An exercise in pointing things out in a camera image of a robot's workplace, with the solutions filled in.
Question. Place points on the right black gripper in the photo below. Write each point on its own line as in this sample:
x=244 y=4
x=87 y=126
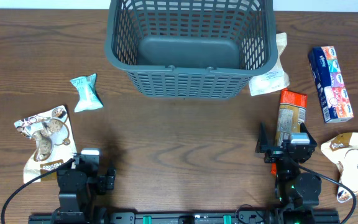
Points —
x=282 y=150

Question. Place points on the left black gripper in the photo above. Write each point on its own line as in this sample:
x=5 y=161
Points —
x=106 y=182

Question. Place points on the orange brown snack bar pack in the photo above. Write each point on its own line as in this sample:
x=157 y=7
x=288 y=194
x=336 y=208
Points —
x=291 y=113

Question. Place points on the beige paper pouch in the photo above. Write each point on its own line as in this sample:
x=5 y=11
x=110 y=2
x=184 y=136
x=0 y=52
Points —
x=274 y=80

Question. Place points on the teal wipes packet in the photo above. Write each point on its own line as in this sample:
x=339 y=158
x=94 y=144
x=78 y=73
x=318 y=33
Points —
x=88 y=99

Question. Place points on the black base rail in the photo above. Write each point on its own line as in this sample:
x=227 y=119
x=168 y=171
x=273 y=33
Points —
x=242 y=217

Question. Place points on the grey plastic mesh basket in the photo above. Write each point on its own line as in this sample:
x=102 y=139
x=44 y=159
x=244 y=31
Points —
x=191 y=49

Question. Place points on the Kleenex tissue multipack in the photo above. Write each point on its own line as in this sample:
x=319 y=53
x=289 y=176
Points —
x=328 y=79

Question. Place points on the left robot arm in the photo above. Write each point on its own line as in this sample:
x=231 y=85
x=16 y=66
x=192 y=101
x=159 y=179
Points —
x=79 y=187

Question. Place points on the cookie snack bag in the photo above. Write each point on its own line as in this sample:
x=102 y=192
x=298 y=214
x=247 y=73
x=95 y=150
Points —
x=51 y=131

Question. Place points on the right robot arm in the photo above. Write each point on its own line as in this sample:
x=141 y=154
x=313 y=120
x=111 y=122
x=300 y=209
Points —
x=297 y=191

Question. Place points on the cream brown snack bag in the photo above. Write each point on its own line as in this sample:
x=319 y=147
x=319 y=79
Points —
x=343 y=152

